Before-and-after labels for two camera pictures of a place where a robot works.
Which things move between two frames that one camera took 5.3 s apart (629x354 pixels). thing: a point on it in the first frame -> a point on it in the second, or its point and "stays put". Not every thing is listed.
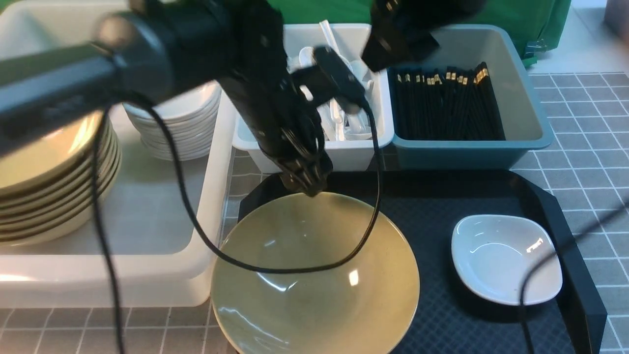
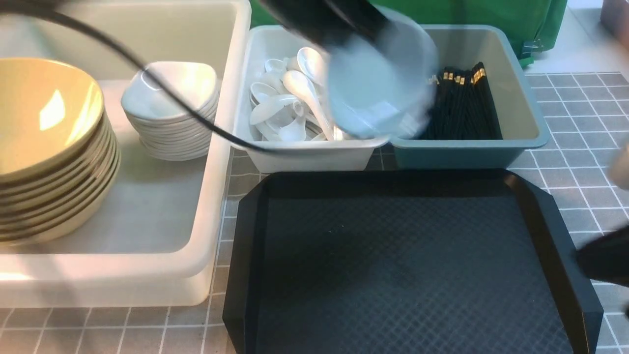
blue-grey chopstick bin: [526, 129] stays put
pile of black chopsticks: [449, 106] stays put
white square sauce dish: [492, 254] -> [384, 87]
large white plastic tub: [157, 253] stays put
